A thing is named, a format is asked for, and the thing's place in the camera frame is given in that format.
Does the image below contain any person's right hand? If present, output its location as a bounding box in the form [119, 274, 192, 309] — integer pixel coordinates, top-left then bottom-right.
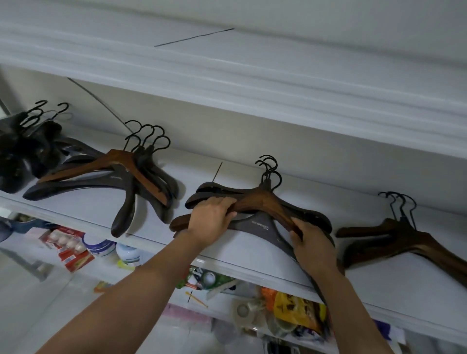
[290, 218, 338, 273]

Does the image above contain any person's left hand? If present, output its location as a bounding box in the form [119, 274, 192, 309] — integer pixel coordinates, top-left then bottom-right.
[187, 197, 238, 246]

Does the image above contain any grey labelled hanger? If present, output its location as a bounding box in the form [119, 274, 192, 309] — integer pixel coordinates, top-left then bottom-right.
[229, 213, 331, 329]

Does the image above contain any dark grey hanger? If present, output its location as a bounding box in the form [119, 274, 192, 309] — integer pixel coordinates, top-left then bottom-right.
[23, 120, 143, 238]
[140, 126, 180, 211]
[136, 136, 172, 219]
[185, 155, 283, 210]

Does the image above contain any person's left forearm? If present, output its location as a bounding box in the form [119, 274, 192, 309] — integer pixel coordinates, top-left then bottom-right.
[36, 230, 216, 354]

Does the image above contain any person's right forearm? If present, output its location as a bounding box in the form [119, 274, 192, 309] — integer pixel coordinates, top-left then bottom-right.
[304, 262, 394, 354]

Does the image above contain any white shelf board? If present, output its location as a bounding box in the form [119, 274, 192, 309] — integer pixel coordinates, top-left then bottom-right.
[0, 120, 467, 347]

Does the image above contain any orange packet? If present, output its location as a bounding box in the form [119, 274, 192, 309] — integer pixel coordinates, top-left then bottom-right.
[260, 287, 281, 311]

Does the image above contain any green packet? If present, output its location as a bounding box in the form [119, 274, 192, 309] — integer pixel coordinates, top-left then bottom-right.
[210, 274, 238, 291]

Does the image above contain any yellow snack packet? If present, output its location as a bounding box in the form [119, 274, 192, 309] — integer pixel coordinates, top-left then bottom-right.
[273, 291, 328, 335]

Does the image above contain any dark brown wooden hanger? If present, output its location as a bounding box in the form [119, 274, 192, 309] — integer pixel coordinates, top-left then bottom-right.
[343, 192, 424, 270]
[336, 193, 467, 289]
[377, 191, 413, 234]

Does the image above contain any orange stick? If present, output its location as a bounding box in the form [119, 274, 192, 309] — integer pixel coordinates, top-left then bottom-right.
[184, 291, 209, 309]

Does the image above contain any clear tape roll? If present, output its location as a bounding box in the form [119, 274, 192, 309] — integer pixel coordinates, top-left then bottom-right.
[233, 300, 268, 332]

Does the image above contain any white round jar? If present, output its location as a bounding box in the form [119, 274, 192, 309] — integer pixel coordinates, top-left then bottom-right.
[116, 244, 143, 266]

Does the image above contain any blue packet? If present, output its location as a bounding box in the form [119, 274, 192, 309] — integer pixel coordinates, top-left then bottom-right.
[372, 320, 406, 343]

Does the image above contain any light brown wooden hanger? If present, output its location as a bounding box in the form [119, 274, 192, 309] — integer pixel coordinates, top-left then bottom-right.
[38, 136, 173, 207]

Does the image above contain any blue and white bowl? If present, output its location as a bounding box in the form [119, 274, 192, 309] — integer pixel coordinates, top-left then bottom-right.
[82, 233, 117, 258]

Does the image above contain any red egg carton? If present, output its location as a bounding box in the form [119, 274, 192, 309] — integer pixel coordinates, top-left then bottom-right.
[39, 226, 96, 273]

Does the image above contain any blue plastic object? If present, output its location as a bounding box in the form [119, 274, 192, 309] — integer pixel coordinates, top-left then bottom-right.
[0, 215, 50, 244]

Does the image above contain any pile of black hangers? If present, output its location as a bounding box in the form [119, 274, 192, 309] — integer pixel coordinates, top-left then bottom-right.
[0, 100, 106, 195]

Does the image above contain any thin black wire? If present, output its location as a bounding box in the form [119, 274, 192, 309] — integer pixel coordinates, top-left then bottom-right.
[67, 77, 134, 134]

